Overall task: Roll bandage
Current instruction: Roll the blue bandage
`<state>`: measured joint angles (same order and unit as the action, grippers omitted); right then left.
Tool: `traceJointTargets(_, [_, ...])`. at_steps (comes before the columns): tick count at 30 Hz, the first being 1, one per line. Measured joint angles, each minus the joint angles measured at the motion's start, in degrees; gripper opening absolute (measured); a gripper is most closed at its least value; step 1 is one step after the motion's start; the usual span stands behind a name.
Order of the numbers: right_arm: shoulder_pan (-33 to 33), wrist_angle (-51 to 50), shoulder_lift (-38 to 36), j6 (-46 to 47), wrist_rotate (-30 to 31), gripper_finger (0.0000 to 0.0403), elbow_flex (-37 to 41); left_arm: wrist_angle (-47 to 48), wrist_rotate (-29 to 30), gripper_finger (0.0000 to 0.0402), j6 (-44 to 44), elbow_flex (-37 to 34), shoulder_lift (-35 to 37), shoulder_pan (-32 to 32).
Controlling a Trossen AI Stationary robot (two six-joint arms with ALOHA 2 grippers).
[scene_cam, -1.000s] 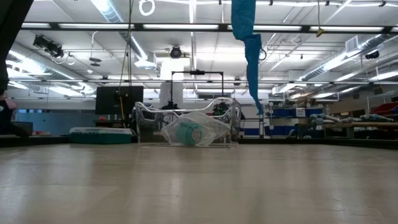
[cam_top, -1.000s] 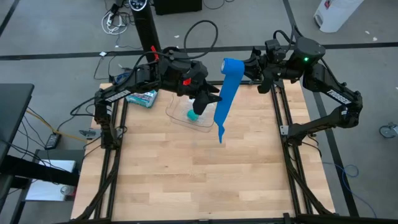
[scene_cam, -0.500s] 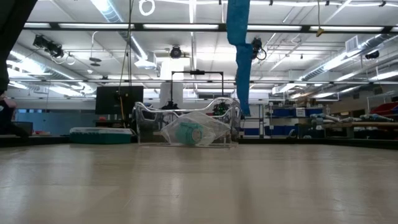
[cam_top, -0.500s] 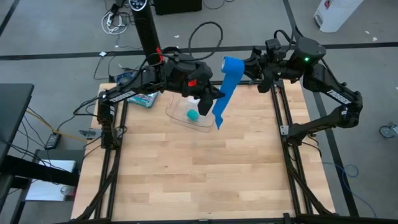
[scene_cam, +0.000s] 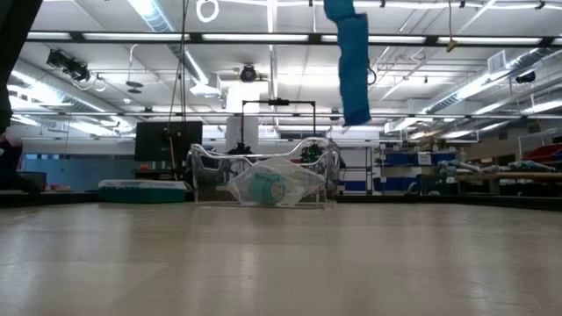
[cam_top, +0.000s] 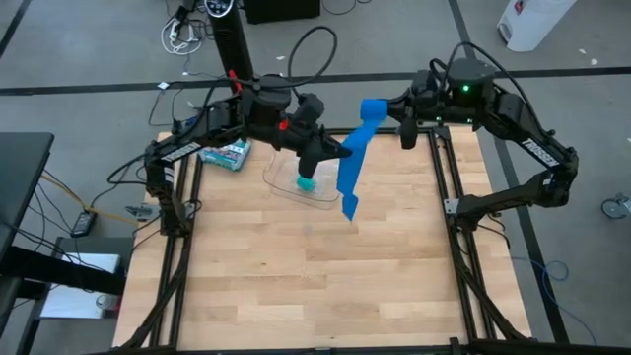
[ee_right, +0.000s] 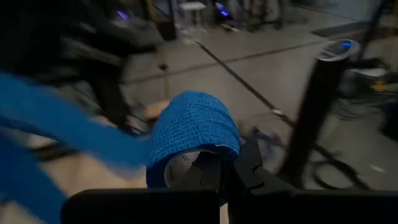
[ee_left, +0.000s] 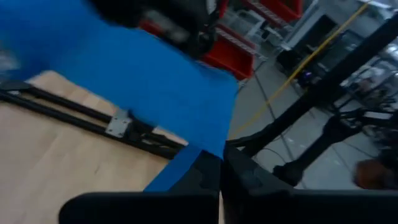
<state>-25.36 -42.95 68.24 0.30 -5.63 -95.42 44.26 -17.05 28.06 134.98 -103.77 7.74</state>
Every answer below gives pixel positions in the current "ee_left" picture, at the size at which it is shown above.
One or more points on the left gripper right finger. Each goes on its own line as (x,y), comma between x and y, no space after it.
(295,208)

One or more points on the brown round object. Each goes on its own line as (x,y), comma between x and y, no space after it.
(373,174)

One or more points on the silver frame bracket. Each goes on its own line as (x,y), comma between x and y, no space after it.
(118,124)

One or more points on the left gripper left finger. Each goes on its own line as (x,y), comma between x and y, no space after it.
(140,211)

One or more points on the blue elastic bandage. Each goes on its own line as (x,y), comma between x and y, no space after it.
(140,77)

